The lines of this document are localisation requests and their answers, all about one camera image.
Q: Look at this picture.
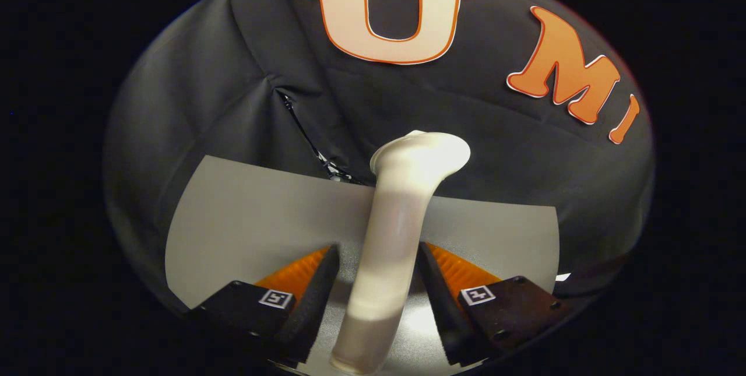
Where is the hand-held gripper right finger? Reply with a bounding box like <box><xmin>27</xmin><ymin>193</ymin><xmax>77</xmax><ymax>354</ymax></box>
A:
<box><xmin>417</xmin><ymin>241</ymin><xmax>578</xmax><ymax>367</ymax></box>

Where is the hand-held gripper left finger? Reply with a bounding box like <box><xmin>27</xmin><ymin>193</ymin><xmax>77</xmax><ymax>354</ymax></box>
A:
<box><xmin>188</xmin><ymin>244</ymin><xmax>342</xmax><ymax>366</ymax></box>

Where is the grey drawer cabinet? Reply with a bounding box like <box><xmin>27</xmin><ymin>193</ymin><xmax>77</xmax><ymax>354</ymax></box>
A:
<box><xmin>165</xmin><ymin>155</ymin><xmax>561</xmax><ymax>376</ymax></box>

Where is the thin black cable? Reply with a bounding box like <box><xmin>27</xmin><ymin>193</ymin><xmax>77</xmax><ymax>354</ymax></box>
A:
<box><xmin>279</xmin><ymin>92</ymin><xmax>353</xmax><ymax>182</ymax></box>

